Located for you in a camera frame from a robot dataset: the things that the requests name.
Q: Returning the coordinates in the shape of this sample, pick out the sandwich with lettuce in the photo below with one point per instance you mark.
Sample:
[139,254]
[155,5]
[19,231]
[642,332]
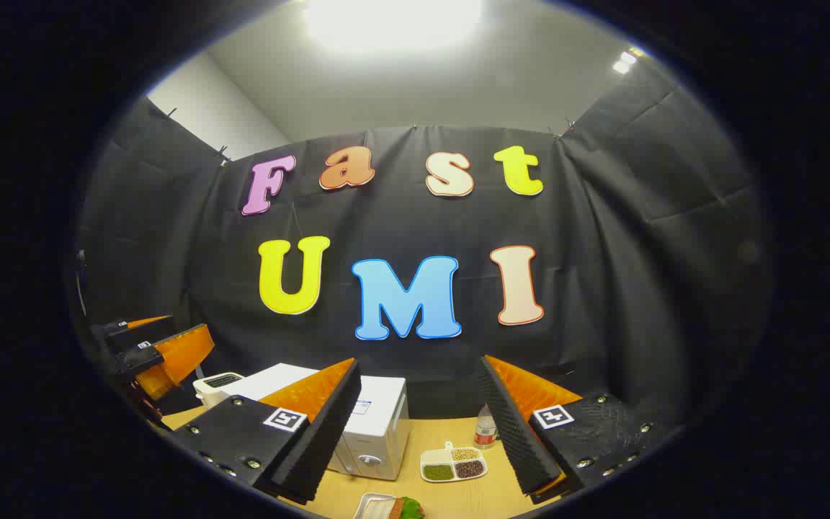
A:
[409,509]

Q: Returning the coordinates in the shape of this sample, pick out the white microwave oven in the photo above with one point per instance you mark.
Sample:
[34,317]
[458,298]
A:
[379,411]

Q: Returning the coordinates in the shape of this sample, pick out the white divided dish with beans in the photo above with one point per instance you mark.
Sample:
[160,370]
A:
[453,463]

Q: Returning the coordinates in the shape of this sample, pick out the white toaster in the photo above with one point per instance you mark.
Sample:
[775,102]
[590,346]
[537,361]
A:
[213,391]

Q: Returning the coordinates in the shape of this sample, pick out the small ceiling light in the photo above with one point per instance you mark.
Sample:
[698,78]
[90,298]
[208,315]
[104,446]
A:
[624,63]

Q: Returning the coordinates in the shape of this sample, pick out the small white rectangular plate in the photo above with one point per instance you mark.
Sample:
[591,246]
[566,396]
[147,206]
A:
[372,506]

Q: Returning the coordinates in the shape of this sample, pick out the clear bottle with red label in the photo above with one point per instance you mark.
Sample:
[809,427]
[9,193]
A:
[485,429]

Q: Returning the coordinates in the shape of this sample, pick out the large ceiling light panel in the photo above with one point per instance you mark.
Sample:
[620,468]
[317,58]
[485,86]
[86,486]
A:
[393,21]

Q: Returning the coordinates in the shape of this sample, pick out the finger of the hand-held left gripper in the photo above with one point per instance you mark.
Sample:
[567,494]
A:
[116,331]
[181,353]

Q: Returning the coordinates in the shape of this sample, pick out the black backdrop cloth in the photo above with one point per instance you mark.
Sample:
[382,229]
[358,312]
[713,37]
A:
[386,216]

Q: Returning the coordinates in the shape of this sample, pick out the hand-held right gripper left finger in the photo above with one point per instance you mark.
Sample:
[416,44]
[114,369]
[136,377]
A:
[328,425]

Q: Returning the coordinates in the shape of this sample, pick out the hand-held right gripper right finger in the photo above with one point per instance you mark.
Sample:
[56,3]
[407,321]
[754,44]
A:
[512,425]

